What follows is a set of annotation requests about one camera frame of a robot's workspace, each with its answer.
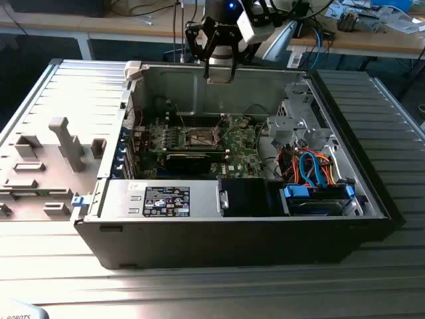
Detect silver metal drive cage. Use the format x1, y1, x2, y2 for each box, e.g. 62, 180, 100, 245
266, 79, 338, 152

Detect light wooden desk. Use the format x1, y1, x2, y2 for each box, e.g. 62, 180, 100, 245
287, 0, 425, 69
0, 0, 203, 61

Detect black finned CPU cooler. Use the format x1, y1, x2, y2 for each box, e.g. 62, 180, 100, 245
336, 9, 360, 33

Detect silver power supply unit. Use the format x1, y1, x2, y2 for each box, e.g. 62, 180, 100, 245
101, 179, 222, 221

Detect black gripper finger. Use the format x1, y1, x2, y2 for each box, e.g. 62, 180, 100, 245
184, 19, 217, 80
230, 32, 252, 80

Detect black device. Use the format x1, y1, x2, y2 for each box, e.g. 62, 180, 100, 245
6, 0, 108, 19

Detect grey parts rack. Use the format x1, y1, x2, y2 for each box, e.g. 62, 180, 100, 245
0, 116, 109, 223

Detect black connector with red wires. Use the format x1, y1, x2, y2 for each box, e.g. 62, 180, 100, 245
276, 147, 301, 183

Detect beige plastic case latch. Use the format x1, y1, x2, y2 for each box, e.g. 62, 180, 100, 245
124, 60, 145, 81

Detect grey metal part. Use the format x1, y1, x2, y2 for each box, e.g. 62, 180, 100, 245
357, 13, 388, 34

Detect white label tag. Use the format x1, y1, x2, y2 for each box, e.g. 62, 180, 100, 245
287, 52, 303, 69

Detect black PC case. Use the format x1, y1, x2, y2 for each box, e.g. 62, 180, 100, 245
73, 60, 406, 270

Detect green motherboard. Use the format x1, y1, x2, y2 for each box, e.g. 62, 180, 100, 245
132, 114, 267, 181

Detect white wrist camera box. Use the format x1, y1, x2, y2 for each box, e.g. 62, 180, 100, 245
236, 11, 274, 45

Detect blue box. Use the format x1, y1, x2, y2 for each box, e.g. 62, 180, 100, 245
370, 0, 414, 11

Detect green RAM stick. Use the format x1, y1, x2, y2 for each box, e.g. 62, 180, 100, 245
147, 148, 230, 157

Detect black graphics card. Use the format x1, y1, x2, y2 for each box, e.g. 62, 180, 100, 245
165, 152, 213, 175

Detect white papers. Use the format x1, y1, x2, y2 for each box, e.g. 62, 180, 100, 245
386, 11, 425, 36

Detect orange wire bundle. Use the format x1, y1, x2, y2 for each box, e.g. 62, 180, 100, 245
313, 151, 338, 185

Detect hard disk in blue carrier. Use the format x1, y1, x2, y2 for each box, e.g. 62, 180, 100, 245
280, 184, 355, 217

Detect CPU with silver top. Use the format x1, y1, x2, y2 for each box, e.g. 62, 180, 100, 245
206, 66, 234, 84

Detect blue cable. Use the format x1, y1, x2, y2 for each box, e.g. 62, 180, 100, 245
310, 25, 325, 69

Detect thin black wire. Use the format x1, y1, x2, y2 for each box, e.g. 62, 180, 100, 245
243, 103, 269, 121

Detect CPU socket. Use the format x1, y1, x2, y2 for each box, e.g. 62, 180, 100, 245
184, 127, 222, 150

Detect metal socket cover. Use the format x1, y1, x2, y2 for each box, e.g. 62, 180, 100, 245
212, 116, 233, 148

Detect blue flat wire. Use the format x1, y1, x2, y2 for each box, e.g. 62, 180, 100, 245
297, 152, 316, 187
307, 148, 332, 190

